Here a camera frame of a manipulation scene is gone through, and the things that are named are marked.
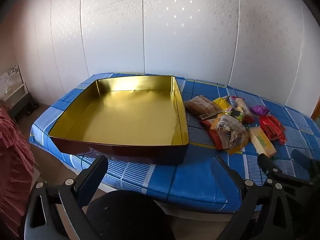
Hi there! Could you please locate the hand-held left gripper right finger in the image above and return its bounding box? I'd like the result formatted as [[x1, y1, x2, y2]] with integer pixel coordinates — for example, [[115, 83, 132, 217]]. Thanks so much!
[[211, 156, 300, 240]]

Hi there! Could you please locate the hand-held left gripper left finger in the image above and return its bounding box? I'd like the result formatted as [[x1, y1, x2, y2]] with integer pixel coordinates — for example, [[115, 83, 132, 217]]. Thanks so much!
[[24, 155, 109, 240]]

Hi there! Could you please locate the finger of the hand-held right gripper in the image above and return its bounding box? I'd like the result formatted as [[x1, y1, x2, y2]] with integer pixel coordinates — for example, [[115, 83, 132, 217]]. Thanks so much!
[[291, 149, 320, 178], [259, 154, 313, 187]]

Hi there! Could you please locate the cream cracker packet green label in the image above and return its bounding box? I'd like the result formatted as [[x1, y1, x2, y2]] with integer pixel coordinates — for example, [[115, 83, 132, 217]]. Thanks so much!
[[249, 126, 277, 158]]

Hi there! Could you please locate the large red snack packet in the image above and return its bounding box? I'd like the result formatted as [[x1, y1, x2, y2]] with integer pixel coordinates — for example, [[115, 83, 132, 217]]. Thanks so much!
[[261, 120, 287, 145]]

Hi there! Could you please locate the red gold printed packet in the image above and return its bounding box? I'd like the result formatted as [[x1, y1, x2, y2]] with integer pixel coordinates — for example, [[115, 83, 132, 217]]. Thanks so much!
[[201, 119, 225, 150]]

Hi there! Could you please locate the clear nut snack packet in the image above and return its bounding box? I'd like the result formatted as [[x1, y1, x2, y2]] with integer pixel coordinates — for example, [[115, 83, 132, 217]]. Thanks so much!
[[214, 115, 250, 154]]

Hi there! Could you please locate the gold tin box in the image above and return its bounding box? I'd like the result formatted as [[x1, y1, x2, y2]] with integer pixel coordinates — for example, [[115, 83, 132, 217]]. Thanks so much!
[[48, 75, 189, 166]]

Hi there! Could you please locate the purple snack packet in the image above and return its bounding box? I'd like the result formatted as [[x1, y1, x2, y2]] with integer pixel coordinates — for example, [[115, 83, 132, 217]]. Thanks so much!
[[250, 105, 270, 117]]

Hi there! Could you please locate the cream stick snack packet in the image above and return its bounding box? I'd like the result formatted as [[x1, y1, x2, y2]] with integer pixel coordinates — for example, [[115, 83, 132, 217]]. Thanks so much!
[[231, 96, 254, 123]]

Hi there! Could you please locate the brown snack packet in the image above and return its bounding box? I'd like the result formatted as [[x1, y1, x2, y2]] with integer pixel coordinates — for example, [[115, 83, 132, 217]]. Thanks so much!
[[184, 95, 223, 120]]

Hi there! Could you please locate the yellow snack packet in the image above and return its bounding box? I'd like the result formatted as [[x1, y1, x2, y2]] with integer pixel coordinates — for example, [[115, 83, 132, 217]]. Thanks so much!
[[212, 95, 244, 122]]

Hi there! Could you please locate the blue plaid tablecloth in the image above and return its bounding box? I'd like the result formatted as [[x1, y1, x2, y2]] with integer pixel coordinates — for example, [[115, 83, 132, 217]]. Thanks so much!
[[29, 72, 320, 214]]

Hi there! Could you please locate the pink cloth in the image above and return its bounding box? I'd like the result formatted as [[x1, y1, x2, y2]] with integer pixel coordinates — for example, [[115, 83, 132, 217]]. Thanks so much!
[[0, 104, 35, 238]]

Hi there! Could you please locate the dark low cabinet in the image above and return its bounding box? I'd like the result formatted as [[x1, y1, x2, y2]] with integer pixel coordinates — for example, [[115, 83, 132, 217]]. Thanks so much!
[[5, 82, 40, 122]]

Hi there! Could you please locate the wooden door frame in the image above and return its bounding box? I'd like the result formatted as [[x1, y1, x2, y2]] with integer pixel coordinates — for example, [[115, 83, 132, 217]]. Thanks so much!
[[311, 102, 320, 120]]

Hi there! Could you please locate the floral picture frame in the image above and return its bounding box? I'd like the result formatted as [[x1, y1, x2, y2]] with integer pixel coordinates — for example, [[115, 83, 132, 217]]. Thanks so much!
[[0, 65, 21, 93]]

